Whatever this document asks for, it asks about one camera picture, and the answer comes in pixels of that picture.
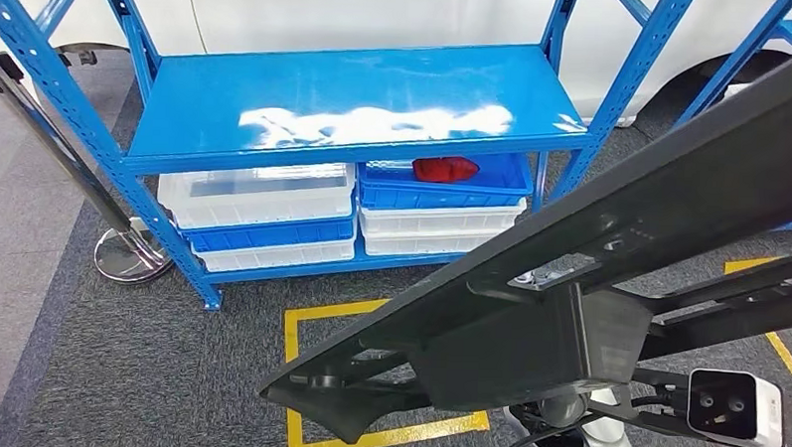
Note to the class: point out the red plastic part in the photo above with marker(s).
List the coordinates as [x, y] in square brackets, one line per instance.
[444, 170]

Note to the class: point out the blue metal shelf rack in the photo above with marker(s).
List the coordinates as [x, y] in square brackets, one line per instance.
[308, 87]

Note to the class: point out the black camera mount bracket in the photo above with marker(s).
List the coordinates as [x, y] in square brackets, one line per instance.
[659, 423]

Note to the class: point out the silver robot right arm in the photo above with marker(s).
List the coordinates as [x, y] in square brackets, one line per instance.
[609, 433]

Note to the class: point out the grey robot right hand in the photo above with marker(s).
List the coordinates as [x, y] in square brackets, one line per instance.
[563, 410]

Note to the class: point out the white car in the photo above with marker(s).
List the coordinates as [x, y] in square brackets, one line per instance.
[377, 17]

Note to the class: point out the black plastic plate bracket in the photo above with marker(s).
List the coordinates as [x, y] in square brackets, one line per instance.
[510, 344]

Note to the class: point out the stanchion post with chrome base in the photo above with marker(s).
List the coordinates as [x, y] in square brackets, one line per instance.
[131, 259]

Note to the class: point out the white plastic bin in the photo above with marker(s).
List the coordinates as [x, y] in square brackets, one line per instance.
[276, 257]
[435, 220]
[421, 244]
[251, 207]

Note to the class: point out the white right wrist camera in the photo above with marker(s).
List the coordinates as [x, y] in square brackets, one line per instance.
[732, 408]

